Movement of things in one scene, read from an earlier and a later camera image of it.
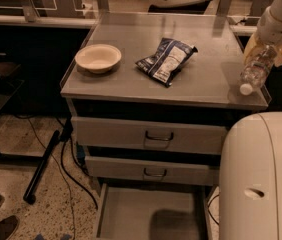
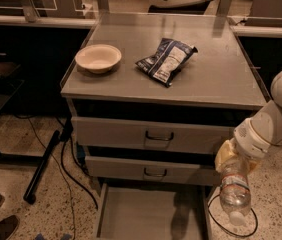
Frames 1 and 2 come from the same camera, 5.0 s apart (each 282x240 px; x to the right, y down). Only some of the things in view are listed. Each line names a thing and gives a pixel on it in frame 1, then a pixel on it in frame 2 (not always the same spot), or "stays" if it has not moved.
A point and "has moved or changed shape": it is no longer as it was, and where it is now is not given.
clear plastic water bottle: x=257 y=68 has moved or changed shape
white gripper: x=275 y=30 to x=251 y=140
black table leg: x=30 y=194 stays
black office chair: x=190 y=8 stays
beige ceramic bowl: x=97 y=58 stays
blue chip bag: x=167 y=61 stays
